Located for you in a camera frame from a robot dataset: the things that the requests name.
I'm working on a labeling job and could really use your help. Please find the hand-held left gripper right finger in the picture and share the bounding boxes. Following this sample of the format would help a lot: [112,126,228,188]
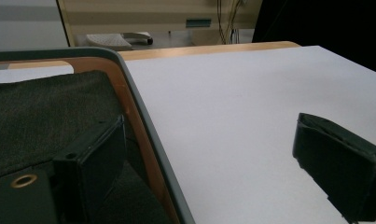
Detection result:
[292,112,376,224]

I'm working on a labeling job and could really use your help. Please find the pink basket with grey rim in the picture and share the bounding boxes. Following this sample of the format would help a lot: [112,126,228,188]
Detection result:
[0,46,197,224]

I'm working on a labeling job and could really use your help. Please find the dark garment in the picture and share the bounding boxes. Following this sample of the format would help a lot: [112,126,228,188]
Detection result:
[0,70,174,224]

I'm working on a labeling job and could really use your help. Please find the white table mat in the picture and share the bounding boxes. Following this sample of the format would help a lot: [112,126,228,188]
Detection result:
[0,45,376,224]

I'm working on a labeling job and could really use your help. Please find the dark curtain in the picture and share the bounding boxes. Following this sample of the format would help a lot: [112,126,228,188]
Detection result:
[251,0,376,77]

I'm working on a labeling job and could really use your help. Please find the wooden table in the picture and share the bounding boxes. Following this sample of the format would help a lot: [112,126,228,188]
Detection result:
[7,40,301,70]

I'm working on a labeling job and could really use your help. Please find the white cabinet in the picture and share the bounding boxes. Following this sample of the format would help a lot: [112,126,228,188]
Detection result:
[0,0,70,52]

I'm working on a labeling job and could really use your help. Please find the hanging desk cables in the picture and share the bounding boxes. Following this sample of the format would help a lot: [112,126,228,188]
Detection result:
[216,0,244,45]

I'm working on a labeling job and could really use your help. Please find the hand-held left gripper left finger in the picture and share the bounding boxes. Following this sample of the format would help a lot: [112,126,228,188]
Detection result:
[52,114,127,224]

